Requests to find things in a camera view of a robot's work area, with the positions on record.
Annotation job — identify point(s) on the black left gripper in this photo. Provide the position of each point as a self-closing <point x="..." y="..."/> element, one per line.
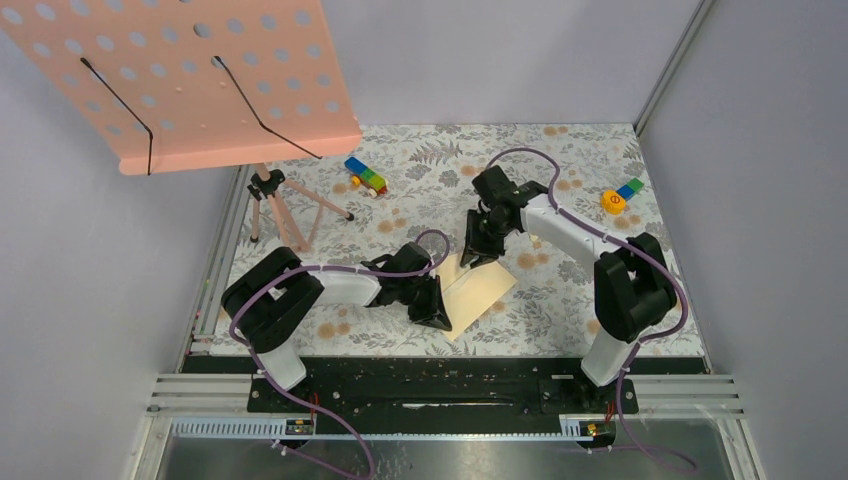
<point x="433" y="314"/>

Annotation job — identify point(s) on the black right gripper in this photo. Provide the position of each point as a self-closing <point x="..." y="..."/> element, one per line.
<point x="476" y="250"/>

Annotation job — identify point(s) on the cream envelope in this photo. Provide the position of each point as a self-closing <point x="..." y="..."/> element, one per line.
<point x="469" y="293"/>

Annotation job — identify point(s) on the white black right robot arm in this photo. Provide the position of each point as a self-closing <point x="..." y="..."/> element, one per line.
<point x="631" y="293"/>

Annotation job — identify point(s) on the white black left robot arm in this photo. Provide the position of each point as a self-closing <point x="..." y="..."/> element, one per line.
<point x="269" y="302"/>

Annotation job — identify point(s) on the floral patterned table mat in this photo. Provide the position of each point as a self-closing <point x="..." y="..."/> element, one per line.
<point x="429" y="170"/>

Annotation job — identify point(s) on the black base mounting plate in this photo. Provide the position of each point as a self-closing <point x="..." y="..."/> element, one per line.
<point x="448" y="395"/>

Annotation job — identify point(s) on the multicolour toy block car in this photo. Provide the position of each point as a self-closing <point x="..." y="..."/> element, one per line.
<point x="362" y="175"/>

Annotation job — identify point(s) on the yellow blue green toy blocks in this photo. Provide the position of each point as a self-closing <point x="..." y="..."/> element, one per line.
<point x="616" y="201"/>

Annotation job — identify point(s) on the pink tripod music stand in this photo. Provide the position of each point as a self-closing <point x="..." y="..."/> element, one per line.
<point x="184" y="85"/>

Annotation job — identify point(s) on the aluminium frame rail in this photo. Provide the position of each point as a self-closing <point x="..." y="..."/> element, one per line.
<point x="215" y="406"/>

